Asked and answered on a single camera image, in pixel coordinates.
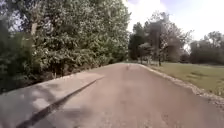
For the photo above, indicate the clump of dark trees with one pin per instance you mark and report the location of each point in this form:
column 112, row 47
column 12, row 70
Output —
column 158, row 40

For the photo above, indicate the pale gravel strip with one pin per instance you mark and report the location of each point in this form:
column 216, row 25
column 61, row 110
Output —
column 191, row 87

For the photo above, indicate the grey asphalt path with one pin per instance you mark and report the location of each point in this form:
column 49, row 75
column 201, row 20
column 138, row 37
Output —
column 131, row 96

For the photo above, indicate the dense wood of green trees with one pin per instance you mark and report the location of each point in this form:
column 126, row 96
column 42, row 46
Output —
column 70, row 36

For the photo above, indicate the distant row of trees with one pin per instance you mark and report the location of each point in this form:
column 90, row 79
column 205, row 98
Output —
column 210, row 51

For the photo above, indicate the grass field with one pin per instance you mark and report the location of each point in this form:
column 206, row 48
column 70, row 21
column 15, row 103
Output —
column 200, row 76

